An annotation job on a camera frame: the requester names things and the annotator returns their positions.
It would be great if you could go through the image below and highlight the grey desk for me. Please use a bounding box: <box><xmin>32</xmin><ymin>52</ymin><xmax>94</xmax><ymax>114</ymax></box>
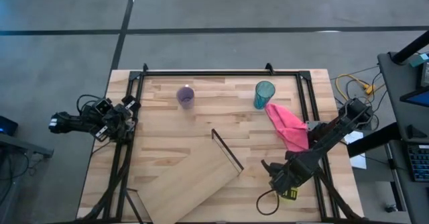
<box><xmin>377</xmin><ymin>51</ymin><xmax>429</xmax><ymax>224</ymax></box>

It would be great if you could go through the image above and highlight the black diagonal pole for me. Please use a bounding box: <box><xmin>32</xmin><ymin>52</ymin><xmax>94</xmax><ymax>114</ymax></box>
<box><xmin>391</xmin><ymin>30</ymin><xmax>429</xmax><ymax>65</ymax></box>

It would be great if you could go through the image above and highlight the black device with blue light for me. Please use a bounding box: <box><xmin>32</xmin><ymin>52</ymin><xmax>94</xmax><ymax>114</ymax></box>
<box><xmin>0</xmin><ymin>115</ymin><xmax>19</xmax><ymax>137</ymax></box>

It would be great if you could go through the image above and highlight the white paper sheet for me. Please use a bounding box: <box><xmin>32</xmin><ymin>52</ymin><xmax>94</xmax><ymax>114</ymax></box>
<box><xmin>342</xmin><ymin>129</ymin><xmax>368</xmax><ymax>170</ymax></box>

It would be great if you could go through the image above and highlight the black aluminium table frame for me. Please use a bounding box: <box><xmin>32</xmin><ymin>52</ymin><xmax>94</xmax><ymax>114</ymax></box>
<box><xmin>80</xmin><ymin>62</ymin><xmax>363</xmax><ymax>223</ymax></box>

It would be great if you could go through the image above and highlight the black support beam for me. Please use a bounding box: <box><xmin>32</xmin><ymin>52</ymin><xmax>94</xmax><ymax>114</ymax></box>
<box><xmin>347</xmin><ymin>121</ymin><xmax>402</xmax><ymax>158</ymax></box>

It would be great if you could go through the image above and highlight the backlit keyboard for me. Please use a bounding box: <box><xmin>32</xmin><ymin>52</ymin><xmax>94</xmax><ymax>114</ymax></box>
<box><xmin>406</xmin><ymin>143</ymin><xmax>429</xmax><ymax>183</ymax></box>

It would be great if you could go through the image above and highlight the purple mug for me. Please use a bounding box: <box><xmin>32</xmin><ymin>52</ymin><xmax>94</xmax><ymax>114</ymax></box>
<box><xmin>176</xmin><ymin>85</ymin><xmax>196</xmax><ymax>110</ymax></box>

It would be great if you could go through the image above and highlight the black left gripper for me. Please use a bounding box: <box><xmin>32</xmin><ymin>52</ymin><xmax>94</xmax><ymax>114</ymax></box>
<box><xmin>100</xmin><ymin>95</ymin><xmax>142</xmax><ymax>143</ymax></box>

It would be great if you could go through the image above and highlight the black triangular bracket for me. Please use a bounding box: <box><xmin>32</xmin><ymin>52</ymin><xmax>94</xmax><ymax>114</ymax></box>
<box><xmin>406</xmin><ymin>124</ymin><xmax>428</xmax><ymax>139</ymax></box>

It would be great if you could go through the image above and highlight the laptop with blue screen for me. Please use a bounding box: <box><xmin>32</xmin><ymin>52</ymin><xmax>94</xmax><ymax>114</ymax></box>
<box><xmin>400</xmin><ymin>86</ymin><xmax>429</xmax><ymax>108</ymax></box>

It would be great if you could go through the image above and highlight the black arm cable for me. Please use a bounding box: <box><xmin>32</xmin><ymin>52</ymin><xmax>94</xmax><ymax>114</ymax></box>
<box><xmin>255</xmin><ymin>188</ymin><xmax>281</xmax><ymax>216</ymax></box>
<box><xmin>76</xmin><ymin>94</ymin><xmax>102</xmax><ymax>115</ymax></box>

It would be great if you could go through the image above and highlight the pink cloth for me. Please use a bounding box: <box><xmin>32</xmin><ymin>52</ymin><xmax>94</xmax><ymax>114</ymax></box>
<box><xmin>264</xmin><ymin>103</ymin><xmax>310</xmax><ymax>152</ymax></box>

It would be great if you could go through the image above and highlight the yellow cable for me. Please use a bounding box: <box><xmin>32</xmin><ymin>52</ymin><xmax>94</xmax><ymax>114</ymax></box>
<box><xmin>334</xmin><ymin>72</ymin><xmax>385</xmax><ymax>101</ymax></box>

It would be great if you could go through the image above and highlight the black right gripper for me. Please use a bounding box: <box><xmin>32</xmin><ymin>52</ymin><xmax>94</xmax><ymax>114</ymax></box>
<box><xmin>260</xmin><ymin>149</ymin><xmax>323</xmax><ymax>198</ymax></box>

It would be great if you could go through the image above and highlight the teal translucent tall cup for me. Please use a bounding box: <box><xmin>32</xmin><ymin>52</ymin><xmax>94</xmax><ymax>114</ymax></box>
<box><xmin>253</xmin><ymin>80</ymin><xmax>276</xmax><ymax>110</ymax></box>

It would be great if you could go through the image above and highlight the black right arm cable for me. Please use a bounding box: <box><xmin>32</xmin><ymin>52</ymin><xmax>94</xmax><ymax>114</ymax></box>
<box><xmin>255</xmin><ymin>188</ymin><xmax>281</xmax><ymax>216</ymax></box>

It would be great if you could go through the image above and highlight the teal small box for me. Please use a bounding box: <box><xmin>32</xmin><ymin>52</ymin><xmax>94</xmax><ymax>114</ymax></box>
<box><xmin>408</xmin><ymin>52</ymin><xmax>429</xmax><ymax>68</ymax></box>

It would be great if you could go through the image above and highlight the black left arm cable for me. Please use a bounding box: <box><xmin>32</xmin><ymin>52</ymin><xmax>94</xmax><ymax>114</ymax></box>
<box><xmin>76</xmin><ymin>94</ymin><xmax>102</xmax><ymax>115</ymax></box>

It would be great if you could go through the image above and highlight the grey side table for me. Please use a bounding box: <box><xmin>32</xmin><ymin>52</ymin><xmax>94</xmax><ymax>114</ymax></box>
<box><xmin>0</xmin><ymin>132</ymin><xmax>55</xmax><ymax>224</ymax></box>

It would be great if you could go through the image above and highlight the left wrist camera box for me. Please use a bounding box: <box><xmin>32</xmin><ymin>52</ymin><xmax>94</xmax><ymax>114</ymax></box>
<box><xmin>93</xmin><ymin>98</ymin><xmax>113</xmax><ymax>115</ymax></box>

